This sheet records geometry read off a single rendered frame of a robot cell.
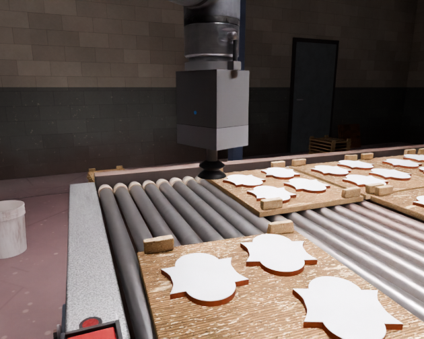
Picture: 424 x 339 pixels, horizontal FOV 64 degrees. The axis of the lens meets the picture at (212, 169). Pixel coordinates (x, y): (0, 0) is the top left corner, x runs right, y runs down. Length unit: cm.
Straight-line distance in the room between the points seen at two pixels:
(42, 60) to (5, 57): 44
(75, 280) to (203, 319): 27
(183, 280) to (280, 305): 15
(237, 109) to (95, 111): 494
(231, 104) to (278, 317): 30
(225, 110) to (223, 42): 8
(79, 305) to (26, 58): 487
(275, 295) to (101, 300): 28
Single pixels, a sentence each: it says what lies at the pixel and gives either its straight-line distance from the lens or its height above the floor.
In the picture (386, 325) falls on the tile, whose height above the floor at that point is 94.
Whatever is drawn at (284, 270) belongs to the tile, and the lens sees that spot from 61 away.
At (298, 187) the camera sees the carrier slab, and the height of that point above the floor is 95.
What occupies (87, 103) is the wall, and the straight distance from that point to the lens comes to 535.
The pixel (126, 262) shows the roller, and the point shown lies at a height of 92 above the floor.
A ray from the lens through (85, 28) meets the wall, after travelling 541.
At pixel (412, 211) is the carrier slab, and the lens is 103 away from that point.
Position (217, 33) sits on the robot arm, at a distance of 46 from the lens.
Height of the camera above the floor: 125
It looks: 14 degrees down
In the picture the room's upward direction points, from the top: straight up
